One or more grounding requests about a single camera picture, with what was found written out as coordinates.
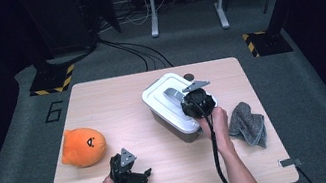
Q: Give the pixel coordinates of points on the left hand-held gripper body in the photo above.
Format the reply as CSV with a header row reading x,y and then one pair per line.
x,y
121,173

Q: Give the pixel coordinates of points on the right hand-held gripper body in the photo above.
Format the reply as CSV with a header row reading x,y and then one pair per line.
x,y
198,103

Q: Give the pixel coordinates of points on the translucent grey storage box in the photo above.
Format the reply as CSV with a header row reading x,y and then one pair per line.
x,y
178,132

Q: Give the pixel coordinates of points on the white box lid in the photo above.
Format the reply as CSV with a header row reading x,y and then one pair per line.
x,y
162,98

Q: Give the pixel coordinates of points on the orange plush toy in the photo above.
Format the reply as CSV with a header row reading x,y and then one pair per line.
x,y
81,148

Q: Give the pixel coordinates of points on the grey fluffy towel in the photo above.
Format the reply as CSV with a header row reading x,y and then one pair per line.
x,y
246,125

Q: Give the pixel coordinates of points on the person's right hand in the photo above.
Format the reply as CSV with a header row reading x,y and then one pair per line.
x,y
219,127

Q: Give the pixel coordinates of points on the grey tape strip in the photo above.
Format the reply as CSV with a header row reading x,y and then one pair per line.
x,y
291,162

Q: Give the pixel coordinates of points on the black yellow striped base plate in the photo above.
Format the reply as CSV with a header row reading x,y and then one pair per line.
x,y
50,80
269,43

